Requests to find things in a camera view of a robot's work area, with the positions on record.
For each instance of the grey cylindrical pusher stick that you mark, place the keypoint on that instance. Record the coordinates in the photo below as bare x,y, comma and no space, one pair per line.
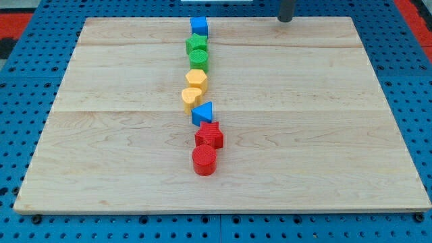
286,10

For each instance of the blue cube block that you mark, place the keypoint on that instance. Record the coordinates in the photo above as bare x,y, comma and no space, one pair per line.
199,25

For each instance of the green star block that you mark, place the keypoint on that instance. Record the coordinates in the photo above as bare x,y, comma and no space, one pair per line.
196,42

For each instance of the green cylinder block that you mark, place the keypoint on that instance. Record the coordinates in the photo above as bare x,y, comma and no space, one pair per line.
198,60

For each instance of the yellow hexagon block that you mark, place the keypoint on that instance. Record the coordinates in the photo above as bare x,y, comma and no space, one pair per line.
197,79

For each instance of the wooden board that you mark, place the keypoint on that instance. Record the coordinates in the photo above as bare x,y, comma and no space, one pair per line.
306,125

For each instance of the yellow heart block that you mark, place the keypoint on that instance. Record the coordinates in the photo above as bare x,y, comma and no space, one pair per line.
192,97

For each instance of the blue triangle block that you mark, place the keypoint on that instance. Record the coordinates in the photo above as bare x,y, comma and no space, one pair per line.
202,113

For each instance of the red star block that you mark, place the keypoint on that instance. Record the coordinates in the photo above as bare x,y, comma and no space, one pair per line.
209,134

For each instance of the red cylinder block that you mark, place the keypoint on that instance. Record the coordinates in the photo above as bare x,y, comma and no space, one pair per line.
204,160

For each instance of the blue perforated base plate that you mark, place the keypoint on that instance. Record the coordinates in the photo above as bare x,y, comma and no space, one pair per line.
33,73

